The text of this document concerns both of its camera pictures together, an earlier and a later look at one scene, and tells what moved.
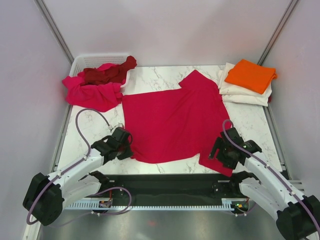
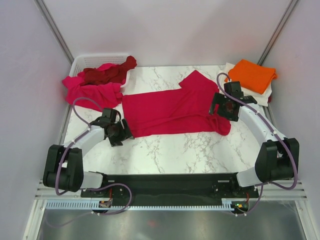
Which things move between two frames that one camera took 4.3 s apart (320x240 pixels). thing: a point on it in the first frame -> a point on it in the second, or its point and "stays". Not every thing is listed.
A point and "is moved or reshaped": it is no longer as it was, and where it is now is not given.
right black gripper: (229, 163) -> (219, 98)
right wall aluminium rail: (277, 32) stays
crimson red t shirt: (165, 125) is moved or reshaped
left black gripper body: (124, 151) -> (117, 134)
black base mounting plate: (174, 186) stays
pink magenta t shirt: (99, 97) stays
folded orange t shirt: (250, 76) stays
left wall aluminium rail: (46, 15) stays
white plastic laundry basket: (82, 61) stays
